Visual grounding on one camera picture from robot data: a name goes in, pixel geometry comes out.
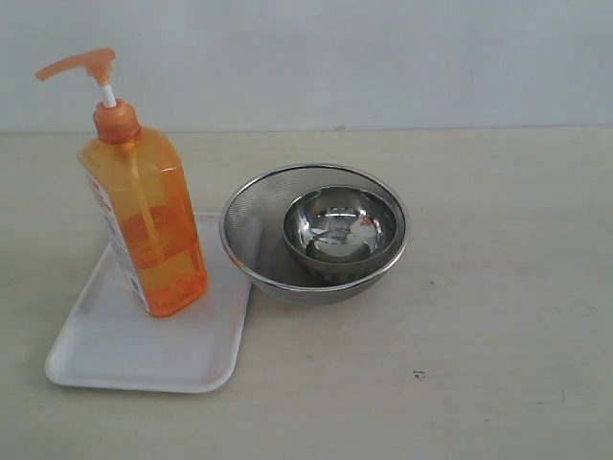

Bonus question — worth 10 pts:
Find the small stainless steel bowl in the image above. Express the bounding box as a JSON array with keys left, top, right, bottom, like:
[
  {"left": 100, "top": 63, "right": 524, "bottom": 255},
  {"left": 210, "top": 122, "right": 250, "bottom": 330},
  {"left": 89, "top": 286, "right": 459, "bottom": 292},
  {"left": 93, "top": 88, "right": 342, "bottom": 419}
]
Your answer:
[{"left": 282, "top": 184, "right": 406, "bottom": 283}]

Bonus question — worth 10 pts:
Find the white rectangular plastic tray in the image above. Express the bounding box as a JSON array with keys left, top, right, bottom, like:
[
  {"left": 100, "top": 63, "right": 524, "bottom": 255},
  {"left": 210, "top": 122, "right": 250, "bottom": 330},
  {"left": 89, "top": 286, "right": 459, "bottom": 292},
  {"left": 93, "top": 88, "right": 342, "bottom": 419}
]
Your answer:
[{"left": 45, "top": 212, "right": 252, "bottom": 394}]

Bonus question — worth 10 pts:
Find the orange pump soap bottle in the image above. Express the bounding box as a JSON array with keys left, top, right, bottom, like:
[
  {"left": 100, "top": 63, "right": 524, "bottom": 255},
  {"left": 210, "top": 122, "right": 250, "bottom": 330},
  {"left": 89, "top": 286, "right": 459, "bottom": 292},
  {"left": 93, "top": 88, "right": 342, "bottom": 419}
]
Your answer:
[{"left": 35, "top": 48, "right": 208, "bottom": 317}]

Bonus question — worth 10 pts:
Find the steel mesh strainer basket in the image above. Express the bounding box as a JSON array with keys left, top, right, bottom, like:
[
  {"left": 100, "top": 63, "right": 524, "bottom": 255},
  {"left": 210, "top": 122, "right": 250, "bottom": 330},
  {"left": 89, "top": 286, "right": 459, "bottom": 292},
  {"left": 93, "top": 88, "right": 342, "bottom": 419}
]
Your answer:
[{"left": 219, "top": 163, "right": 411, "bottom": 306}]

